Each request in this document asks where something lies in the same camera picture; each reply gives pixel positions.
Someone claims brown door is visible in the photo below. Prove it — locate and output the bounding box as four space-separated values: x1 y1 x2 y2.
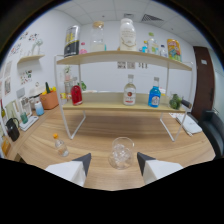
190 45 215 122

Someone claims black chair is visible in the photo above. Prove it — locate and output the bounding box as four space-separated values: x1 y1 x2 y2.
198 109 224 159

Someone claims tall black and silver can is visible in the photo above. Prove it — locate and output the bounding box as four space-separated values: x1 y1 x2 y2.
63 24 81 59

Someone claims blue liquid bottle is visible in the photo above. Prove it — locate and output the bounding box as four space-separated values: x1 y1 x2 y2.
147 76 162 109

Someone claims white capped pale blue bottle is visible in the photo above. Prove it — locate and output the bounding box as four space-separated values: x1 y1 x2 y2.
34 100 45 117

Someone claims red liquid bottle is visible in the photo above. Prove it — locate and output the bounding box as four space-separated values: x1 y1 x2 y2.
70 79 84 107

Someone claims white vase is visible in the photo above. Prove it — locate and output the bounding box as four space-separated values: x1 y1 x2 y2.
31 38 44 57

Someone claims small light blue bottle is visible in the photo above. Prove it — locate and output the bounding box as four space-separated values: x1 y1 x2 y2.
141 40 149 54

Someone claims yellow printed can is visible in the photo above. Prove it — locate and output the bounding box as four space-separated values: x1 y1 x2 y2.
166 38 183 63

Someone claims two-tier wood and white rack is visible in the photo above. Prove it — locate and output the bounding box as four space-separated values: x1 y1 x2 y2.
54 49 194 143

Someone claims clear bottle with red label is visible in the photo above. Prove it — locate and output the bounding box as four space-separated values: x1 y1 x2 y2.
123 74 137 107

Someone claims clear glass cup with ice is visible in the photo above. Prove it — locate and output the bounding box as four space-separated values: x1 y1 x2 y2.
108 136 136 171

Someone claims black kettle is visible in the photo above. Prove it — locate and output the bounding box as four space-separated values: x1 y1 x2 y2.
5 117 21 142

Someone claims orange bucket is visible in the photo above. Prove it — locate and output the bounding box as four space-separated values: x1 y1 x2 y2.
39 89 60 111

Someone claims white notebook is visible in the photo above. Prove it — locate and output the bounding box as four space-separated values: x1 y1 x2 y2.
174 113 203 136

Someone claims wooden wall shelf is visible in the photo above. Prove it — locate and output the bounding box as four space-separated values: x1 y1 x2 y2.
17 54 46 65

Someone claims white milk bottle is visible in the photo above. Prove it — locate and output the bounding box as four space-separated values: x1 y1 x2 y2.
119 17 138 52

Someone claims small pink bottle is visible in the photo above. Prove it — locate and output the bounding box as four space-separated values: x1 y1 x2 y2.
78 41 88 55

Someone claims clear bottle with green cap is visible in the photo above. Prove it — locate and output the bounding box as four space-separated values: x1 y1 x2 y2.
146 31 159 55

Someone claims dark muddler with wooden end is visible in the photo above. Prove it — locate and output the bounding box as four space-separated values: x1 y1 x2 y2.
179 98 194 110

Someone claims green measuring cup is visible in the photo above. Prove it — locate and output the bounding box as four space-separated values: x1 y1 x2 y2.
19 111 29 125

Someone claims white scale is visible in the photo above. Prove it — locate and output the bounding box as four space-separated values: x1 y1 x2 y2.
18 115 40 132

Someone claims ceiling air vent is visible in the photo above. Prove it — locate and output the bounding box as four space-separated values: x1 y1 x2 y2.
140 13 164 24

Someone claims dark green bottle in bucket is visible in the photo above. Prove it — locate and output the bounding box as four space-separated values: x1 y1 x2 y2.
44 81 52 94

